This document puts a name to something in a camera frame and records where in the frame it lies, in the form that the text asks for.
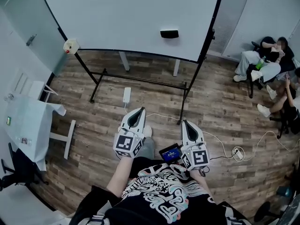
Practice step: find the white box with red button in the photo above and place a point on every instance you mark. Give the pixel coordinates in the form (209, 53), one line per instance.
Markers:
(70, 46)

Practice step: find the black office chair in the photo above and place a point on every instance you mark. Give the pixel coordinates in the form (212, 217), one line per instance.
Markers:
(18, 170)

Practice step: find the person's left forearm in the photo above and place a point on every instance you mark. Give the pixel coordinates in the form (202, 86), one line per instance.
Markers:
(119, 177)

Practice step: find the white whiteboard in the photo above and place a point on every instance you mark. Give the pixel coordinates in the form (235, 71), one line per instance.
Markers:
(122, 13)

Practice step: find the person's grey trouser leg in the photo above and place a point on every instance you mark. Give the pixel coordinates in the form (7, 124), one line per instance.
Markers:
(147, 147)

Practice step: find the green bottle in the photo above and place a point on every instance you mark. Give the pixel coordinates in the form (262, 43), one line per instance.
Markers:
(260, 63)

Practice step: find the person's right forearm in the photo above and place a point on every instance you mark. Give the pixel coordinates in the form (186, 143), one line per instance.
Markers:
(202, 183)

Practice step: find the white folding stand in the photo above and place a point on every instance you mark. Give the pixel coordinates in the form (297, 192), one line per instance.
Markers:
(38, 90)

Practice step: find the clear glasses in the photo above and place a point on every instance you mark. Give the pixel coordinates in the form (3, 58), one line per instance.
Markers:
(9, 97)

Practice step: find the table with white cloth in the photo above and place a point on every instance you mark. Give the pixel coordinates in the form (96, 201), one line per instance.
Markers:
(25, 125)

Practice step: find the white power strip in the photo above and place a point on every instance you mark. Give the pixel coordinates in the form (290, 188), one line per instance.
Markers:
(237, 153)

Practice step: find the white table leg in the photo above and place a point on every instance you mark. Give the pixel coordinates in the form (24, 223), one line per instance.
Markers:
(124, 61)
(176, 68)

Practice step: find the person's black printed shirt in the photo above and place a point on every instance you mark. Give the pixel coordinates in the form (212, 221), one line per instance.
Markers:
(159, 196)

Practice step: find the small picture card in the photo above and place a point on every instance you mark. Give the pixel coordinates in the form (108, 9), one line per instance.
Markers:
(25, 140)

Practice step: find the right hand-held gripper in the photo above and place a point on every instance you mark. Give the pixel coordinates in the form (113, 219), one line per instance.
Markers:
(197, 157)

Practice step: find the green card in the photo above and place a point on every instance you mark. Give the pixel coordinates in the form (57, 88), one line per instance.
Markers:
(8, 121)

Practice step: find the small black screen device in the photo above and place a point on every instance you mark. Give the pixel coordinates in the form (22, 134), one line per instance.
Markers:
(169, 153)

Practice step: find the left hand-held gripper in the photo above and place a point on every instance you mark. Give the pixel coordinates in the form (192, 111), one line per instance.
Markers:
(126, 144)

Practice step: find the black whiteboard eraser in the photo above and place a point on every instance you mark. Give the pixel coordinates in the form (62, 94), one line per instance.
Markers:
(169, 33)

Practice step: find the person's white shoe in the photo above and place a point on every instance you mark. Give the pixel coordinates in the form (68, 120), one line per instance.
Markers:
(147, 130)

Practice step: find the black chair with teal item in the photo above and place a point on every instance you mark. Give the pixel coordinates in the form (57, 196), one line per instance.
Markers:
(281, 205)

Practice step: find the white vented cabinet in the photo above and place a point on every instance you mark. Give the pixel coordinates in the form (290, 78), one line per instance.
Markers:
(226, 17)

